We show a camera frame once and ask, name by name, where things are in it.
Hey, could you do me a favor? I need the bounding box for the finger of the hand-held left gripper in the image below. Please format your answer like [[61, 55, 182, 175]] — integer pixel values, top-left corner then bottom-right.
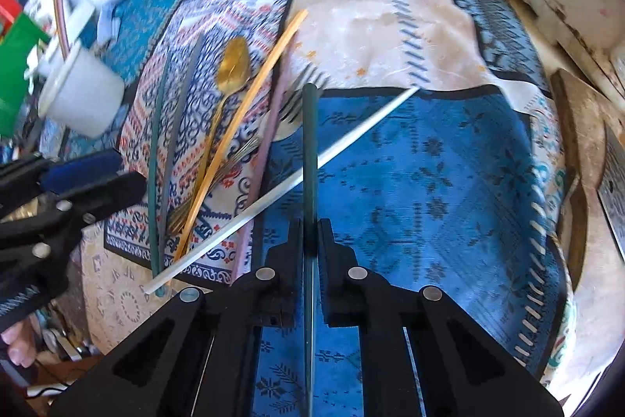
[[0, 150, 126, 215], [0, 172, 148, 282]]

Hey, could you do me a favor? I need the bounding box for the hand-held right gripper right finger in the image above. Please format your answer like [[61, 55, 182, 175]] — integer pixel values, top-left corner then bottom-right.
[[315, 218, 567, 417]]

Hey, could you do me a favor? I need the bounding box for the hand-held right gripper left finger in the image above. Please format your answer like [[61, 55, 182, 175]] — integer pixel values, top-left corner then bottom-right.
[[49, 218, 306, 417]]

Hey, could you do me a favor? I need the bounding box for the teal chopstick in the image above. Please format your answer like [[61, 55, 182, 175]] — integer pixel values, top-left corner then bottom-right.
[[148, 59, 170, 299]]

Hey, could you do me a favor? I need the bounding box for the white chopstick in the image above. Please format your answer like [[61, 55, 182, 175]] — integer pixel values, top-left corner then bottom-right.
[[144, 86, 422, 295]]

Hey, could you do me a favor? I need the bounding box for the white cup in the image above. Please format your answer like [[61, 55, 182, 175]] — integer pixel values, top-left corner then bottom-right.
[[36, 40, 126, 139]]

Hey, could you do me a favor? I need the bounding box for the gold fork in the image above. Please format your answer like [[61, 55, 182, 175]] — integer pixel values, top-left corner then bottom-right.
[[167, 138, 261, 233]]

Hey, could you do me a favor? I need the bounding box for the pink chopstick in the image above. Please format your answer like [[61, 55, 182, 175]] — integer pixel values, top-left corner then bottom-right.
[[233, 65, 294, 284]]

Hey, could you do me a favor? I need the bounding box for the dark green chopstick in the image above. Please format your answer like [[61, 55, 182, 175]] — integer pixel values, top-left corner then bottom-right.
[[302, 83, 323, 417]]

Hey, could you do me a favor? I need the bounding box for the orange chopstick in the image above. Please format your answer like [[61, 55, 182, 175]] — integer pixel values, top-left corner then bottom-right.
[[173, 9, 310, 260]]

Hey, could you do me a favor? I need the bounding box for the grey chopstick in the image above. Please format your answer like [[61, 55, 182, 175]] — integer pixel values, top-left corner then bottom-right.
[[161, 33, 205, 209]]

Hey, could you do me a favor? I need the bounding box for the silver fork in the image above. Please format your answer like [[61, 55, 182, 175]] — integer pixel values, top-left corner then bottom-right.
[[259, 64, 331, 142]]

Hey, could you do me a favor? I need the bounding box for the gold spoon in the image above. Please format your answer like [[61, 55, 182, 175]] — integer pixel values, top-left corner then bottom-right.
[[188, 36, 253, 227]]

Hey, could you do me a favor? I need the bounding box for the person's left hand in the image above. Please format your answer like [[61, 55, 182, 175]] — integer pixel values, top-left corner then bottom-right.
[[0, 318, 41, 369]]

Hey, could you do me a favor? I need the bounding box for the green box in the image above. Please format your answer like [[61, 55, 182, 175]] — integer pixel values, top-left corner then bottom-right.
[[0, 13, 50, 139]]

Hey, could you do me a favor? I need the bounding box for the patterned blue table cloth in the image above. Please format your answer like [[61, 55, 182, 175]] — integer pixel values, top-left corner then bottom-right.
[[39, 0, 582, 417]]

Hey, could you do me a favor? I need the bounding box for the wooden cutting board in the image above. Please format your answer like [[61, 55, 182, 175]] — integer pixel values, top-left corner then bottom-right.
[[551, 68, 625, 349]]

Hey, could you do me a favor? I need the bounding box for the metal cleaver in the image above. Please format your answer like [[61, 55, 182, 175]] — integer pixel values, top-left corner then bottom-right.
[[598, 124, 625, 262]]

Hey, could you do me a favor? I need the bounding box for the pink hose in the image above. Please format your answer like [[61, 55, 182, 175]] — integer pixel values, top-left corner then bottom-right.
[[51, 0, 72, 57]]

